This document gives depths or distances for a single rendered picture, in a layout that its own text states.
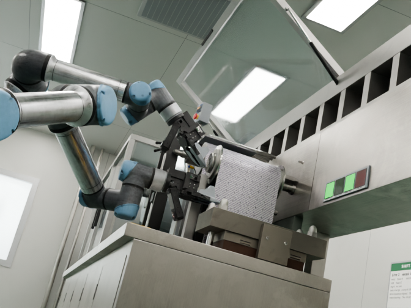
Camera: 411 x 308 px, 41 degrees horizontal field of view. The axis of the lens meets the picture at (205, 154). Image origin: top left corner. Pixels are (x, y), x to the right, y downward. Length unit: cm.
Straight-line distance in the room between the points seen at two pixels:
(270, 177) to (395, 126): 57
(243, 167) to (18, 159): 580
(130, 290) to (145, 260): 9
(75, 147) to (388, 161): 93
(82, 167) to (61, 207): 568
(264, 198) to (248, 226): 28
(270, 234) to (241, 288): 21
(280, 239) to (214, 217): 22
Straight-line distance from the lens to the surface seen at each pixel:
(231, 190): 197
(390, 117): 170
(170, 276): 160
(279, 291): 171
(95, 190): 187
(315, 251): 185
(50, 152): 763
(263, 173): 203
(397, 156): 160
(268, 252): 175
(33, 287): 737
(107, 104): 159
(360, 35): 397
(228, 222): 173
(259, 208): 200
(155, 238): 160
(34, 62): 193
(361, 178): 170
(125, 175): 185
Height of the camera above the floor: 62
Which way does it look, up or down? 19 degrees up
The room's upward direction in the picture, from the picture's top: 13 degrees clockwise
